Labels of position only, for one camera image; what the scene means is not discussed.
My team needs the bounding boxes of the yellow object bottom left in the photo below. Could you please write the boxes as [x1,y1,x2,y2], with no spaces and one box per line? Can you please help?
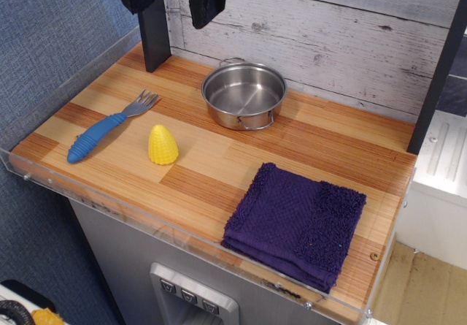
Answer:
[31,308,66,325]

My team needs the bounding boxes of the folded purple cloth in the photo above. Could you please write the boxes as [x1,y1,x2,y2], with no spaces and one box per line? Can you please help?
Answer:
[221,163,366,293]

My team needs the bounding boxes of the dark left cabinet post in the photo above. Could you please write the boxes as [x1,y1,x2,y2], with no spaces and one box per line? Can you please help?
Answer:
[138,0,171,72]

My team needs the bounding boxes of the blue handled metal fork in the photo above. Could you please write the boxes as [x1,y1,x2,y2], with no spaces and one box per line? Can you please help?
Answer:
[66,90,158,164]

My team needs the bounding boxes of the white toy sink drainboard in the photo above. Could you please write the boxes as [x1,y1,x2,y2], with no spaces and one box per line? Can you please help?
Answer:
[414,110,466,199]

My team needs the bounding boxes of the stainless steel pot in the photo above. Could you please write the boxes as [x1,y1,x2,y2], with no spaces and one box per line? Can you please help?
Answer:
[201,58,287,131]

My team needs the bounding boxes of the dark cabinet post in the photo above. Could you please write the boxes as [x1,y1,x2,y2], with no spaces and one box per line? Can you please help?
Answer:
[406,0,466,155]
[138,0,171,72]

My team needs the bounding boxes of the clear acrylic table guard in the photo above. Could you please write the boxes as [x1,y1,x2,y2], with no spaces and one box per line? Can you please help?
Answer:
[9,28,421,324]

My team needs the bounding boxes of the yellow plastic corn cob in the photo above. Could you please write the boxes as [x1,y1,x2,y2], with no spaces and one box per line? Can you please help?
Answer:
[148,124,179,165]

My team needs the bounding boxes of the dark right cabinet post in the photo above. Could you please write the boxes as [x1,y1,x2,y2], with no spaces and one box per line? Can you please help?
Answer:
[406,0,466,155]

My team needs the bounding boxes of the black ribbed hose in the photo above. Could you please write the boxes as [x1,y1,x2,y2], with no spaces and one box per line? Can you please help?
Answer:
[0,299,34,325]

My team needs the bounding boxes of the silver dispenser button panel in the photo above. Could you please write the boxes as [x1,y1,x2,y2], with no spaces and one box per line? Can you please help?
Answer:
[150,262,240,324]

